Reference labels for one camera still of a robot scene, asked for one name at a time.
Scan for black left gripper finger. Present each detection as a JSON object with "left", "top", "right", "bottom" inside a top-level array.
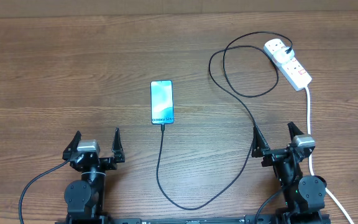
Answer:
[
  {"left": 111, "top": 128, "right": 126, "bottom": 163},
  {"left": 62, "top": 131, "right": 81, "bottom": 161}
]

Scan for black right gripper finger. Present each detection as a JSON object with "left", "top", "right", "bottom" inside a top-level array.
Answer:
[
  {"left": 251, "top": 125, "right": 270, "bottom": 157},
  {"left": 287, "top": 121, "right": 305, "bottom": 146}
]

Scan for blue Samsung Galaxy smartphone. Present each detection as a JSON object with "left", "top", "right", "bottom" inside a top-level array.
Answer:
[{"left": 150, "top": 80, "right": 175, "bottom": 124}]

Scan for black USB charging cable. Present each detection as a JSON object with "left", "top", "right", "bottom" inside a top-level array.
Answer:
[{"left": 155, "top": 30, "right": 294, "bottom": 212}]

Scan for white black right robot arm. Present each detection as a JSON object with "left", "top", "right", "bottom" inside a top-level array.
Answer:
[{"left": 251, "top": 122, "right": 331, "bottom": 223}]

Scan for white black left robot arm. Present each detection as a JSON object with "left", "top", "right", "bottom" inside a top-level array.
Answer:
[{"left": 18, "top": 128, "right": 125, "bottom": 224}]

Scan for white charger plug adapter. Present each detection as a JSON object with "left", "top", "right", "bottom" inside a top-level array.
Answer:
[{"left": 273, "top": 47, "right": 295, "bottom": 65}]

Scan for white power extension strip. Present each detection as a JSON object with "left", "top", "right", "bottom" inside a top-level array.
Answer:
[{"left": 264, "top": 39, "right": 312, "bottom": 91}]

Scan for brown cardboard backdrop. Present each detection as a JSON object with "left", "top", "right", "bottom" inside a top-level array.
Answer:
[{"left": 0, "top": 0, "right": 358, "bottom": 18}]

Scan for white extension strip cord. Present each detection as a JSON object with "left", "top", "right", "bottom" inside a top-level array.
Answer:
[{"left": 304, "top": 86, "right": 356, "bottom": 224}]

